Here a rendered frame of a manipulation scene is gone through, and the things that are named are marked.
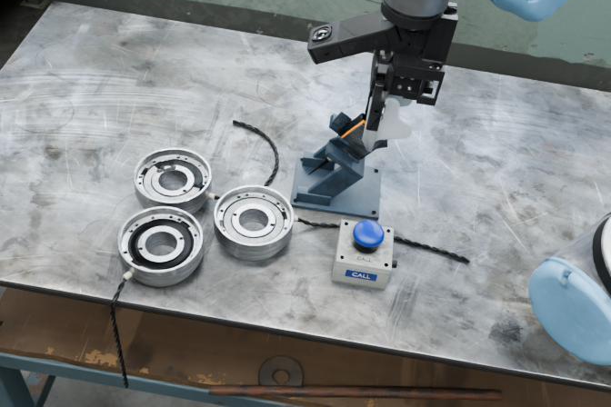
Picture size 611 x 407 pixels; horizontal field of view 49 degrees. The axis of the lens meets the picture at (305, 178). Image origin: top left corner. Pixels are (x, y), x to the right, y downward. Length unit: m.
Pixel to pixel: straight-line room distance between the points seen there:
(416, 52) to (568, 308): 0.33
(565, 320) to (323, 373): 0.47
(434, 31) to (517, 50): 1.87
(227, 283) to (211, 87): 0.39
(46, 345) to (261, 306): 0.41
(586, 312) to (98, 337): 0.74
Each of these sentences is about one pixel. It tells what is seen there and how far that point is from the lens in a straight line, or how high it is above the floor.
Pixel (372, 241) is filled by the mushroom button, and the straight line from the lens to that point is 0.84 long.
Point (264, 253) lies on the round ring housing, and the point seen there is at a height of 0.82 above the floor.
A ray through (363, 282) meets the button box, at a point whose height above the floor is 0.81.
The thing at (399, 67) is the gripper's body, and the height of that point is 1.05.
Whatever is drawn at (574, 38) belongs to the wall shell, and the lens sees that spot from 2.66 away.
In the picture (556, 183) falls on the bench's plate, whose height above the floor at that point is 0.80.
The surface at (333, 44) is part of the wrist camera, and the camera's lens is 0.80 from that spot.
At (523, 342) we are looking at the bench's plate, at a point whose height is 0.80.
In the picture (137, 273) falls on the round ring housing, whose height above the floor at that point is 0.83.
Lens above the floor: 1.51
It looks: 46 degrees down
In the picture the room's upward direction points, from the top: 8 degrees clockwise
